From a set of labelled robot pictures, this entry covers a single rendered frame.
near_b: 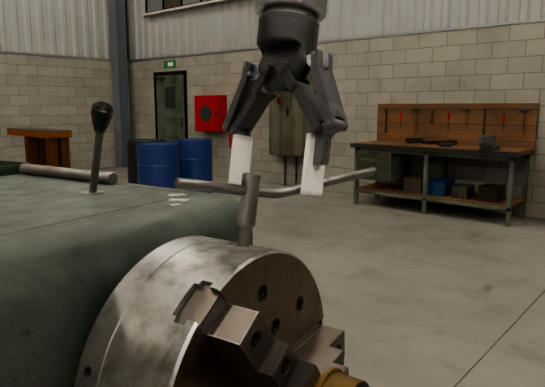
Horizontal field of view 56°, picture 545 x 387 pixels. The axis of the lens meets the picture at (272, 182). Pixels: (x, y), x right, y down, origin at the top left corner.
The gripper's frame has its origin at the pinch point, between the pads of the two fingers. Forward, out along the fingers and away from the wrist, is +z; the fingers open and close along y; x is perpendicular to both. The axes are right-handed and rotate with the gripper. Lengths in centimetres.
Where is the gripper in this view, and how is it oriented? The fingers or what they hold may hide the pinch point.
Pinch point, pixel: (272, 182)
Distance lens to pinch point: 62.7
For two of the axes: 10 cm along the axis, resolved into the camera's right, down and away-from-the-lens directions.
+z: -1.0, 9.9, -0.1
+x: -7.4, -0.8, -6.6
